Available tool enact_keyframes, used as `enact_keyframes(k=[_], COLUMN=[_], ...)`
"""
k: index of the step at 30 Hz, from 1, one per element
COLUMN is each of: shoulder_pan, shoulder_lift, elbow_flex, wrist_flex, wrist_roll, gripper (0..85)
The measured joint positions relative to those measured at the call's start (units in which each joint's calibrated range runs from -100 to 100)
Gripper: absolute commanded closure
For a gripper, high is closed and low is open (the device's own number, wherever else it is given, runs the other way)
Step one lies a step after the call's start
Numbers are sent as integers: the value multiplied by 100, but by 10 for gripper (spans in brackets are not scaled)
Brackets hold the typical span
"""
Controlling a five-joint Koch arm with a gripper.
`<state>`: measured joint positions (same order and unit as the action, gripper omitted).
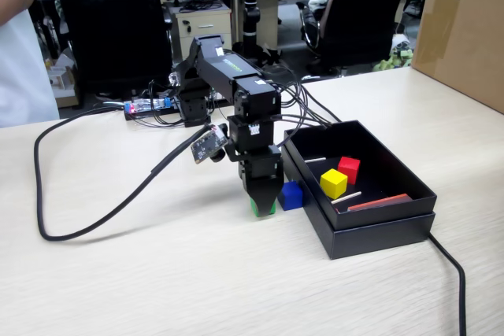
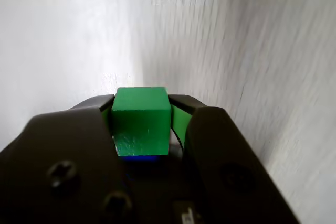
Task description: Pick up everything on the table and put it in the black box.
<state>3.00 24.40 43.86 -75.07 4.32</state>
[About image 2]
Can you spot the blue wooden cube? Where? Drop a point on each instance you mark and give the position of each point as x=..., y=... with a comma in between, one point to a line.
x=139, y=158

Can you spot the green wooden cube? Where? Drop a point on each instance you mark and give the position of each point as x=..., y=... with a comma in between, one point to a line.
x=141, y=124

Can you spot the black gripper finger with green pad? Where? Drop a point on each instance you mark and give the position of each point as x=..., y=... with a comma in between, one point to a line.
x=225, y=169
x=57, y=155

